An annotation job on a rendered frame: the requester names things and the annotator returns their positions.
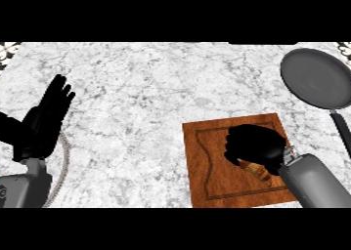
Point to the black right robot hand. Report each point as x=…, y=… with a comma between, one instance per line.
x=256, y=145

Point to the black appliance edge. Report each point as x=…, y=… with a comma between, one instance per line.
x=263, y=43

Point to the brown wooden cutting board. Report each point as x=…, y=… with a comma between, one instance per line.
x=222, y=175

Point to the grey frying pan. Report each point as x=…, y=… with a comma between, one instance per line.
x=323, y=84

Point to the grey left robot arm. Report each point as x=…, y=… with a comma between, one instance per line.
x=22, y=188

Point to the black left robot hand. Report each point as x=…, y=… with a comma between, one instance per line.
x=41, y=123

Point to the golden brown croissant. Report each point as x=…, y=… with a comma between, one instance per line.
x=259, y=172

